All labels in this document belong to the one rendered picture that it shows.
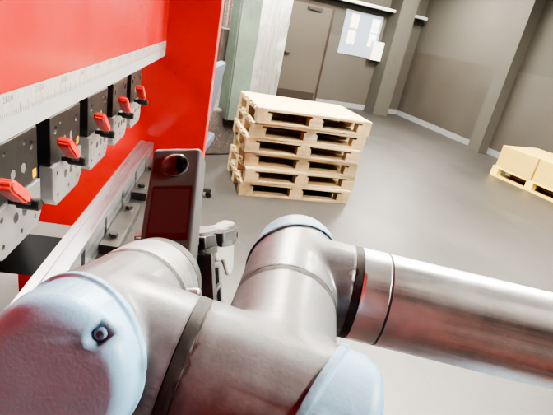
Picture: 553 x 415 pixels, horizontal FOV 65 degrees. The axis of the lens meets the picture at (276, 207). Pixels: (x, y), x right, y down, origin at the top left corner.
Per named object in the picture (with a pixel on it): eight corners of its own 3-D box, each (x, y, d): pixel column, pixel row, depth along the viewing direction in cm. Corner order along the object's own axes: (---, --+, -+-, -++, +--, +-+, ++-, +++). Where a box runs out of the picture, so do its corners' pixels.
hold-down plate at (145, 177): (146, 201, 159) (146, 193, 157) (130, 198, 158) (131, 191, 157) (159, 174, 186) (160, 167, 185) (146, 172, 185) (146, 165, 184)
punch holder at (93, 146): (88, 172, 96) (90, 97, 90) (47, 166, 95) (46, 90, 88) (106, 153, 110) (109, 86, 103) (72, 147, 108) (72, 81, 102)
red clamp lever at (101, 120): (107, 112, 90) (115, 132, 99) (86, 109, 89) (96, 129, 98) (105, 119, 89) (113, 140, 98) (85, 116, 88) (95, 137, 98)
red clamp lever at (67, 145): (74, 136, 71) (87, 159, 81) (48, 132, 71) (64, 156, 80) (72, 146, 71) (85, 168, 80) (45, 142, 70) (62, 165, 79)
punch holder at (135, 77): (129, 129, 132) (132, 74, 126) (100, 124, 131) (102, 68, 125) (139, 118, 146) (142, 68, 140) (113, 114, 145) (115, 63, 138)
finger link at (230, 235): (211, 239, 50) (174, 254, 42) (210, 223, 50) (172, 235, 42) (249, 239, 49) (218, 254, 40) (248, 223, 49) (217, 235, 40)
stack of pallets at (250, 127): (323, 175, 524) (341, 104, 491) (351, 204, 451) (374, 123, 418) (225, 166, 487) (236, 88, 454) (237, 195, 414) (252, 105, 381)
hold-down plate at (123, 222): (118, 256, 122) (118, 247, 121) (98, 254, 121) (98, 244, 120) (140, 212, 149) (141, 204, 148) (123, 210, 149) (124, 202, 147)
